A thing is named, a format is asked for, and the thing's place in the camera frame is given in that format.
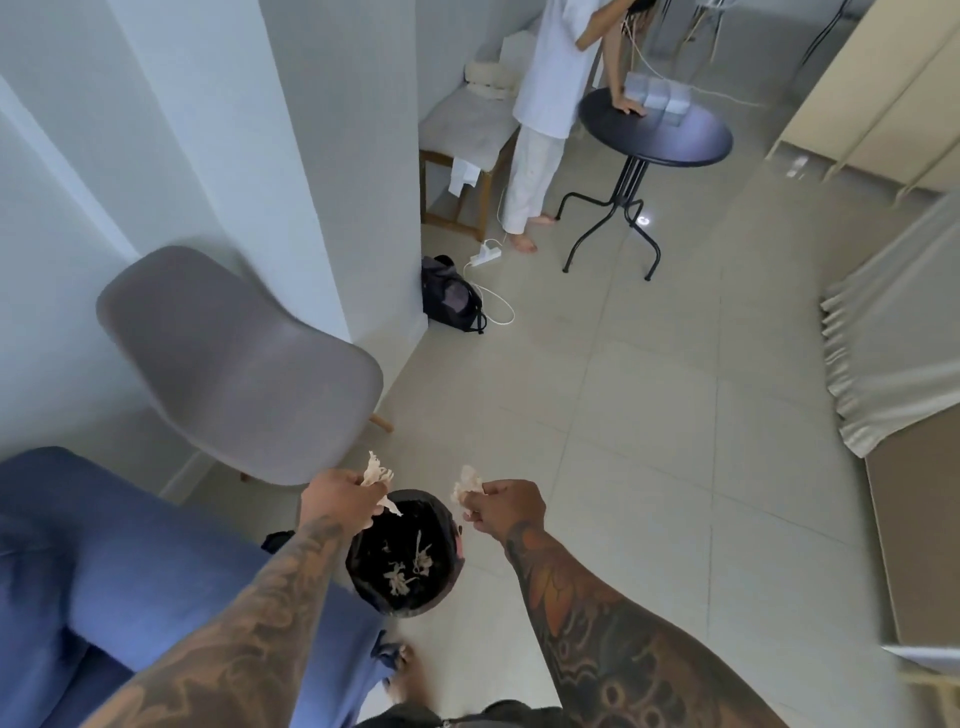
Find white wooden frame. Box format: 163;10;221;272
881;644;960;728

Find blue fabric sofa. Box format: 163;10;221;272
0;446;403;728

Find brown wooden panel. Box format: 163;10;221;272
866;423;960;654

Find black shorts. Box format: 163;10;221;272
359;698;571;728

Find white pleated curtain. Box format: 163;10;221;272
818;187;960;459

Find long white floor cable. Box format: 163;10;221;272
622;14;766;110

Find white paper sheet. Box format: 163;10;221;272
448;157;483;199

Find white cable with adapter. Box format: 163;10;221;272
461;238;519;328

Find blue sofa back cushion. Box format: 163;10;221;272
0;513;91;721

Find black bag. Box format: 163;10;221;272
419;254;489;335

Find round black metal table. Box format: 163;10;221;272
554;87;735;283

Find person's right hand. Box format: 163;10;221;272
462;479;549;545

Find beige cabinet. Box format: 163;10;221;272
764;0;960;208

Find person's left leg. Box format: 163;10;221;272
382;643;433;706

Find black trash bin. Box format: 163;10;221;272
344;488;468;620

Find person's left forearm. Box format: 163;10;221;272
78;517;346;728

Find wooden bench with grey cushion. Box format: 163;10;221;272
418;82;523;243

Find grey shell chair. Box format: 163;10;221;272
95;245;395;487

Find person's left hand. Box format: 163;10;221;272
299;468;391;534

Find person's right forearm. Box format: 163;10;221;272
503;521;789;728

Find wire-legged chair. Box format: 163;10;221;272
659;0;751;65

